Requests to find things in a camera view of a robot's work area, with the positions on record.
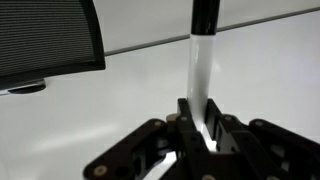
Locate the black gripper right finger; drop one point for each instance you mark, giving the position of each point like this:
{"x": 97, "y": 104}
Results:
{"x": 268, "y": 151}

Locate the white marker with black cap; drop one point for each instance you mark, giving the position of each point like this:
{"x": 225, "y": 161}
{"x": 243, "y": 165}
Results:
{"x": 202, "y": 39}

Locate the black mesh office chair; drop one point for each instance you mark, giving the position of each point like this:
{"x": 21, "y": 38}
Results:
{"x": 44, "y": 38}

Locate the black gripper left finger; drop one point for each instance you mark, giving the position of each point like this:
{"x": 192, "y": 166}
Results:
{"x": 133, "y": 157}

